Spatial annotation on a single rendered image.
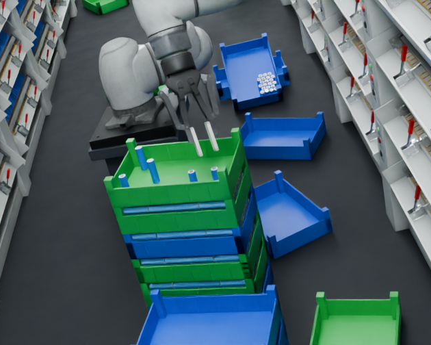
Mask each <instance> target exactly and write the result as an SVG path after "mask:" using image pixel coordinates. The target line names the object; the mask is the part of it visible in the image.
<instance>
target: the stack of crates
mask: <svg viewBox="0 0 431 345"><path fill-rule="evenodd" d="M266 292H267V293H260V294H221V295H200V296H163V297H162V296H161V292H160V290H159V289H155V290H151V293H150V296H151V300H152V302H153V303H152V305H151V308H150V311H149V313H148V315H147V318H146V321H145V323H144V326H143V329H142V332H141V333H140V337H139V339H138V342H137V344H136V345H289V341H288V337H287V332H286V328H285V323H284V320H283V315H282V310H281V307H280V302H279V298H278V293H277V290H276V285H267V289H266Z"/></svg>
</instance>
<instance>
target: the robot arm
mask: <svg viewBox="0 0 431 345"><path fill-rule="evenodd" d="M244 1H245V0H132V2H133V7H134V10H135V13H136V16H137V18H138V20H139V23H140V25H141V27H142V29H143V30H144V31H145V33H146V35H147V37H148V41H149V42H148V43H146V44H137V42H136V41H135V40H133V39H130V38H123V37H122V38H116V39H113V40H110V41H109V42H107V43H105V44H104V45H103V46H102V47H101V52H100V54H99V73H100V77H101V81H102V85H103V88H104V91H105V94H106V95H107V98H108V100H109V102H110V105H111V107H112V111H113V114H114V115H113V117H112V119H111V120H110V121H109V122H108V123H107V124H106V125H105V126H106V128H107V129H113V128H117V127H120V128H121V129H127V128H129V127H130V126H132V125H139V124H150V123H153V122H154V121H155V117H156V115H157V114H158V113H159V111H160V110H161V108H162V107H163V106H164V105H165V106H166V109H167V111H168V113H169V115H170V118H171V120H172V122H173V125H174V127H175V129H177V130H183V131H184V132H185V135H186V136H187V140H188V142H189V143H194V146H195V149H196V152H197V154H198V156H199V157H201V156H203V153H202V151H201V148H200V145H199V143H198V139H197V137H196V133H195V131H194V128H193V127H190V124H189V120H188V115H187V108H186V104H185V95H186V94H191V93H192V95H193V97H194V98H195V100H196V102H197V104H198V106H199V107H200V109H201V111H202V113H203V115H204V117H205V118H206V120H207V122H205V127H206V130H207V133H208V135H209V139H210V141H211V145H212V147H213V150H214V151H218V150H219V148H218V145H217V142H216V139H215V137H214V135H216V134H218V132H217V129H216V126H215V123H214V119H215V118H216V117H217V116H219V114H220V113H219V109H218V105H217V102H216V97H215V95H214V91H213V86H212V74H208V75H205V74H200V72H199V71H200V70H201V69H202V68H204V67H205V66H206V65H207V64H208V63H209V62H210V61H211V58H212V56H213V46H212V43H211V39H210V37H209V35H208V34H207V33H206V32H205V31H204V30H203V29H201V28H199V27H195V26H194V25H193V23H192V22H191V21H190V20H191V19H193V18H196V17H199V16H204V15H210V14H214V13H217V12H221V11H223V10H227V9H229V8H232V7H234V6H236V5H238V4H240V3H242V2H244ZM200 79H202V81H203V83H204V84H205V88H206V91H207V96H208V99H209V104H210V107H211V111H212V114H211V113H210V111H209V109H208V107H207V106H206V104H205V102H204V100H203V98H202V97H201V95H200V92H199V90H198V84H199V81H200ZM162 85H166V86H165V87H164V88H163V89H162V90H160V91H159V92H158V93H157V95H158V96H159V97H160V99H155V97H154V94H153V91H154V90H155V89H156V88H158V87H159V86H162ZM168 89H169V90H170V91H172V92H173V93H175V94H176V95H177V98H178V101H179V108H180V112H181V120H182V123H183V124H182V125H181V124H180V122H179V120H178V117H177V115H176V112H175V110H174V108H173V106H172V104H171V101H170V99H169V97H168V96H169V93H168Z"/></svg>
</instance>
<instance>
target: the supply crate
mask: <svg viewBox="0 0 431 345"><path fill-rule="evenodd" d="M231 136H232V137H228V138H215V140H216V142H217V145H218V148H219V150H218V151H214V150H213V147H212V145H211V141H210V139H206V140H198V143H199V145H200V148H201V151H202V153H203V156H201V157H199V156H198V154H197V152H196V149H195V146H194V143H189V142H188V141H185V142H171V143H163V144H150V145H142V149H143V152H144V155H145V158H146V161H147V160H148V159H154V161H155V165H156V168H157V172H158V175H159V179H160V182H159V183H153V180H152V178H151V174H150V171H149V169H147V170H142V169H141V166H140V163H139V160H138V156H137V153H136V151H135V148H136V147H137V144H136V141H135V138H128V139H127V141H126V144H127V148H128V152H127V154H126V155H125V158H124V159H123V161H122V163H121V165H120V166H119V168H118V170H117V172H116V174H115V175H114V177H113V176H110V177H106V178H105V179H104V184H105V187H106V190H107V193H108V196H109V199H110V201H111V204H112V207H113V208H119V207H138V206H148V205H167V204H177V203H196V202H206V201H225V200H232V198H233V195H234V191H235V188H236V185H237V181H238V179H239V174H240V172H241V168H242V166H243V163H244V159H245V156H246V153H245V149H244V143H243V140H242V137H241V132H240V128H232V130H231ZM214 166H217V167H218V169H217V175H218V179H219V180H213V177H212V174H211V168H212V167H214ZM192 169H194V170H195V171H196V176H197V179H198V181H195V182H190V178H189V176H188V173H187V172H188V171H189V170H192ZM121 174H126V176H127V180H128V182H129V186H130V187H125V188H122V186H121V184H120V180H119V178H118V177H119V175H121Z"/></svg>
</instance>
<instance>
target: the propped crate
mask: <svg viewBox="0 0 431 345"><path fill-rule="evenodd" d="M220 49H221V54H222V59H223V62H224V68H225V72H226V77H227V81H228V86H229V90H230V93H231V98H232V102H233V106H234V110H235V111H238V110H243V109H246V108H250V107H255V106H259V105H264V104H268V103H273V102H276V101H282V100H283V94H282V88H281V85H280V82H279V78H278V74H277V72H276V67H275V64H274V59H273V57H272V52H271V49H270V45H269V42H268V40H267V34H266V33H264V34H262V38H258V39H255V40H250V41H247V42H241V43H238V44H232V45H229V46H226V47H225V46H224V43H220ZM268 72H271V73H272V75H275V80H276V83H277V85H276V91H277V92H276V93H272V94H267V95H263V96H260V94H259V89H258V85H257V78H259V77H258V76H259V75H260V74H262V75H263V74H264V73H268Z"/></svg>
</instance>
